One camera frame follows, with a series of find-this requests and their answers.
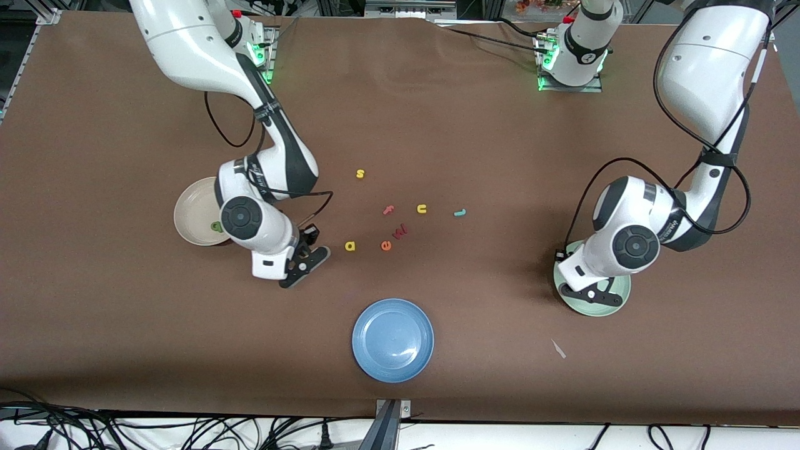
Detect pale green round plate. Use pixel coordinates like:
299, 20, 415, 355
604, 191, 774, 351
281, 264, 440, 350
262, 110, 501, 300
552, 241, 632, 318

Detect beige round plate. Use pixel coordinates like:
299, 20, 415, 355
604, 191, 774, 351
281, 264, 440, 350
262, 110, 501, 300
173, 177, 233, 246

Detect blue round plate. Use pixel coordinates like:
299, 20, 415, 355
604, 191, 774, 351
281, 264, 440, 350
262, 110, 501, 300
351, 298, 435, 383

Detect brown table cover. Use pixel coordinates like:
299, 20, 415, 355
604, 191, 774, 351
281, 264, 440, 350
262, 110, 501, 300
0, 11, 800, 427

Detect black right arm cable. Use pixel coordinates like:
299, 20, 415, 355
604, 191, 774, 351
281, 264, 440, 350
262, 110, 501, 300
204, 91, 334, 229

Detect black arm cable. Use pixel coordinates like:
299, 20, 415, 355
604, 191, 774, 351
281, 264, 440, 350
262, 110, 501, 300
564, 3, 779, 252
204, 91, 334, 229

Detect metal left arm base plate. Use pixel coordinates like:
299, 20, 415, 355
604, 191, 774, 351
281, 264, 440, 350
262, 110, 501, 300
536, 32, 604, 93

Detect grey metal table bracket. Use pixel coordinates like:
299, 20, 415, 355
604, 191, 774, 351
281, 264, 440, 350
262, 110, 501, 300
359, 399, 412, 450

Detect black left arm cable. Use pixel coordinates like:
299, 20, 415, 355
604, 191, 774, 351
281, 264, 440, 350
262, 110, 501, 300
564, 3, 779, 252

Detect black cable on table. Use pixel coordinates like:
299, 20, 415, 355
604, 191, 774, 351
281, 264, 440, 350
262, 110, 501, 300
431, 19, 551, 54

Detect grey metal rail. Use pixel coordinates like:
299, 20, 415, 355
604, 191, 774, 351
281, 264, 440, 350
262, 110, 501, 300
364, 0, 458, 21

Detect aluminium frame rail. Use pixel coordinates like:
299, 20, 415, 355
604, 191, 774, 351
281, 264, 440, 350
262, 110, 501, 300
0, 7, 63, 123

